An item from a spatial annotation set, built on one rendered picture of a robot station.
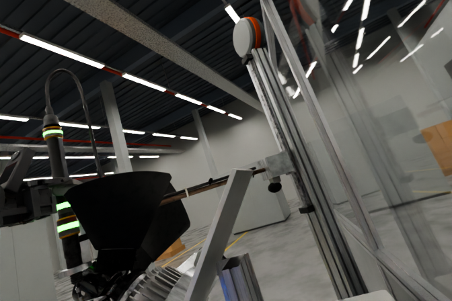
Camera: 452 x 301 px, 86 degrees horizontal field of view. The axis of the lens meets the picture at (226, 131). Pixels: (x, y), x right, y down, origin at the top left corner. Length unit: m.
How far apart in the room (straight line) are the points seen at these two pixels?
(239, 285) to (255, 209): 7.34
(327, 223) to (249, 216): 7.21
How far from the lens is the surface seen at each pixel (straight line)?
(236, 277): 0.67
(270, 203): 7.81
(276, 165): 0.83
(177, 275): 0.73
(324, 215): 0.91
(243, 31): 1.05
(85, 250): 0.73
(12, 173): 0.67
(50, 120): 0.80
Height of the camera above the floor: 1.32
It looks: 13 degrees up
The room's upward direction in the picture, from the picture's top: 19 degrees counter-clockwise
